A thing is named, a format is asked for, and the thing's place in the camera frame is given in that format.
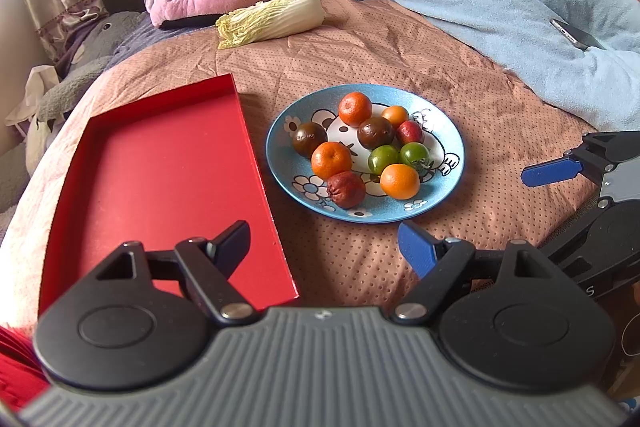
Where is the silver smartphone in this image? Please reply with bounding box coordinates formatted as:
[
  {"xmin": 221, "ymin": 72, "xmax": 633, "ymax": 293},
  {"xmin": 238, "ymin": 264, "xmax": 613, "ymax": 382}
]
[{"xmin": 550, "ymin": 18, "xmax": 607, "ymax": 52}]

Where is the small red fruit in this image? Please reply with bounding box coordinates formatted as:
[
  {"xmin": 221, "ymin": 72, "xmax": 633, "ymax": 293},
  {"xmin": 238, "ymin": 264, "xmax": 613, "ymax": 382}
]
[{"xmin": 396, "ymin": 120, "xmax": 425, "ymax": 146}]

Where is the wrinkled dark red fruit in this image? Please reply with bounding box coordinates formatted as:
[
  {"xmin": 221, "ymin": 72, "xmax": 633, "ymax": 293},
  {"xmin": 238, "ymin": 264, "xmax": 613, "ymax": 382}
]
[{"xmin": 327, "ymin": 172, "xmax": 367, "ymax": 209}]

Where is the white plastic bag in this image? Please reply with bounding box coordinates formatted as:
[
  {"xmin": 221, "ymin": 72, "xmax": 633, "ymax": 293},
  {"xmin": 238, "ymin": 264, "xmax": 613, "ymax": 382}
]
[{"xmin": 5, "ymin": 65, "xmax": 61, "ymax": 132}]

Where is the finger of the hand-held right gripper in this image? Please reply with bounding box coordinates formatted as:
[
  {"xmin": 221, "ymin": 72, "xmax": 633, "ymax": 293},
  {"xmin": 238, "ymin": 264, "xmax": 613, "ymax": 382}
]
[
  {"xmin": 520, "ymin": 132, "xmax": 640, "ymax": 188},
  {"xmin": 541, "ymin": 201, "xmax": 613, "ymax": 280}
]

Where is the small orange kumquat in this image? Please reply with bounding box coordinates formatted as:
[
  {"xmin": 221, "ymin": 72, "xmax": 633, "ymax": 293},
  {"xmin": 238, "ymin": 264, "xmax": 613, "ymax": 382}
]
[{"xmin": 381, "ymin": 105, "xmax": 410, "ymax": 129}]

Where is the blue cartoon bear plate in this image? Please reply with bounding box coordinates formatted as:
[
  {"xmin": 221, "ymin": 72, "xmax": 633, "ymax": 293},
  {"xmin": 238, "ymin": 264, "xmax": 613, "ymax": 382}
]
[{"xmin": 265, "ymin": 84, "xmax": 466, "ymax": 224}]

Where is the red tray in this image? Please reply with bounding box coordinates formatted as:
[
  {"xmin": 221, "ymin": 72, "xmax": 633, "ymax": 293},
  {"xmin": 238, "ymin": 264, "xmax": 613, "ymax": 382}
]
[{"xmin": 39, "ymin": 73, "xmax": 301, "ymax": 323}]

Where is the napa cabbage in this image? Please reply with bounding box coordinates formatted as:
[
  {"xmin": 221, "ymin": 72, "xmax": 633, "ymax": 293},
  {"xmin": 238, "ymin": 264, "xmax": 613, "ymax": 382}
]
[{"xmin": 216, "ymin": 0, "xmax": 325, "ymax": 49}]

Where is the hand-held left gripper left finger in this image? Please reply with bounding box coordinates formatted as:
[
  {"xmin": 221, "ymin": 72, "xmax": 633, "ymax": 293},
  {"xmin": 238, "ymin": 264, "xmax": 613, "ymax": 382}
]
[{"xmin": 95, "ymin": 220, "xmax": 253, "ymax": 324}]

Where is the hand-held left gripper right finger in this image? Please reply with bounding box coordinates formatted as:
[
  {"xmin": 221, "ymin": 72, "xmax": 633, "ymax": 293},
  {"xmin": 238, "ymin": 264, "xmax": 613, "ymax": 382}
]
[{"xmin": 392, "ymin": 220, "xmax": 566, "ymax": 325}]

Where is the dark brown tomato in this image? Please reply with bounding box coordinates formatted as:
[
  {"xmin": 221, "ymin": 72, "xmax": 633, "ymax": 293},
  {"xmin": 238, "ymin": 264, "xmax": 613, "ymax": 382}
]
[
  {"xmin": 357, "ymin": 117, "xmax": 396, "ymax": 151},
  {"xmin": 292, "ymin": 122, "xmax": 328, "ymax": 158}
]

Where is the large tangerine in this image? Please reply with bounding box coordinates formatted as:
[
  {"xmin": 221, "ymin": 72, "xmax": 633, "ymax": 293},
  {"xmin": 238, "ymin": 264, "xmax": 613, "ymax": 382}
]
[
  {"xmin": 380, "ymin": 163, "xmax": 421, "ymax": 200},
  {"xmin": 338, "ymin": 92, "xmax": 373, "ymax": 128},
  {"xmin": 311, "ymin": 141, "xmax": 353, "ymax": 180}
]

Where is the grey fuzzy pillow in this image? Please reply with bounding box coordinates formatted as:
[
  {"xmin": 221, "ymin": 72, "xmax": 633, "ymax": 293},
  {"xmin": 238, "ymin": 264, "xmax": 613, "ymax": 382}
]
[{"xmin": 25, "ymin": 56, "xmax": 113, "ymax": 175}]

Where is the orange dotted bed cover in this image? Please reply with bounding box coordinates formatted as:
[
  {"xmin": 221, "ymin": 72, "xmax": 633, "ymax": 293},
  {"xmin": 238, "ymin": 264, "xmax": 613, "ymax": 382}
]
[{"xmin": 0, "ymin": 0, "xmax": 601, "ymax": 333}]

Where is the grey plush toy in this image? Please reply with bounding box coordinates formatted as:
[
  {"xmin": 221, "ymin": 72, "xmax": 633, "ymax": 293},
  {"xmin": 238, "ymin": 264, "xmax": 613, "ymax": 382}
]
[{"xmin": 55, "ymin": 11, "xmax": 146, "ymax": 78}]

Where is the green tomato with stem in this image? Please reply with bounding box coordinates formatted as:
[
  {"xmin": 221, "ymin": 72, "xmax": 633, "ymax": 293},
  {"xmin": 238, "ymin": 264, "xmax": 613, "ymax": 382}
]
[{"xmin": 399, "ymin": 142, "xmax": 432, "ymax": 171}]

